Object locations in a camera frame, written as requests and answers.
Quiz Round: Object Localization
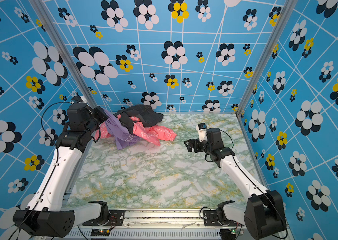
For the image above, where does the purple cloth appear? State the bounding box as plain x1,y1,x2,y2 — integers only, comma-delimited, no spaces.
97,109,141,150

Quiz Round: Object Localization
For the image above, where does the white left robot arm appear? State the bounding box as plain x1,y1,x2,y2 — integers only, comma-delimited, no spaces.
13,96,110,239

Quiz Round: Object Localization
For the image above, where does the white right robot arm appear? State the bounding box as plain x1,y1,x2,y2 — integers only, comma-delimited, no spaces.
184,123,287,240

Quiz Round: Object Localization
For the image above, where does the dark grey cloth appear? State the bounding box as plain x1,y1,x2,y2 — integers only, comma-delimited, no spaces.
114,105,164,134

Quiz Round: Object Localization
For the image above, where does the pink printed jacket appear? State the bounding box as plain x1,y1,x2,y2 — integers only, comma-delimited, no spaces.
94,122,177,146

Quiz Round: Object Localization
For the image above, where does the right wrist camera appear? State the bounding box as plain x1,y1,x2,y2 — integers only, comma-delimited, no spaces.
196,123,207,142

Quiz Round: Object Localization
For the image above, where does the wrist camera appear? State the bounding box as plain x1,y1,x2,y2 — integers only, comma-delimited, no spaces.
70,96,88,104
196,123,207,142

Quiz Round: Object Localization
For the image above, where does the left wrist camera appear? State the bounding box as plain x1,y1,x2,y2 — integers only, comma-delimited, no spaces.
70,96,88,104

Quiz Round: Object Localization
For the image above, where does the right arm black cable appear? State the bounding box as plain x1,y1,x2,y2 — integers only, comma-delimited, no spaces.
198,129,289,240

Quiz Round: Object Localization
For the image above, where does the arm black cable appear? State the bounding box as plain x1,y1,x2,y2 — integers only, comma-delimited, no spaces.
198,129,289,240
7,101,73,240

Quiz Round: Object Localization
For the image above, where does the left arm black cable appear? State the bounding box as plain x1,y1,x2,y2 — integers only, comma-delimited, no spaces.
7,101,73,240

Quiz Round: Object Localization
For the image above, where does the front aluminium mounting rail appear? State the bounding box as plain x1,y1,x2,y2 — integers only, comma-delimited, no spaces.
63,207,253,240

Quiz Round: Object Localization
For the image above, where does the left aluminium corner post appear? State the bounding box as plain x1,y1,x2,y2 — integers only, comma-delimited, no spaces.
29,0,97,108

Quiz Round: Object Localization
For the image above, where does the aluminium corner post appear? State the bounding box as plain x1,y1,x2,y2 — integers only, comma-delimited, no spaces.
29,0,97,108
236,0,298,118

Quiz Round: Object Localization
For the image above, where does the right aluminium corner post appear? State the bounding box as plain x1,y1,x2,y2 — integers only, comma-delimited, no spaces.
236,0,298,118

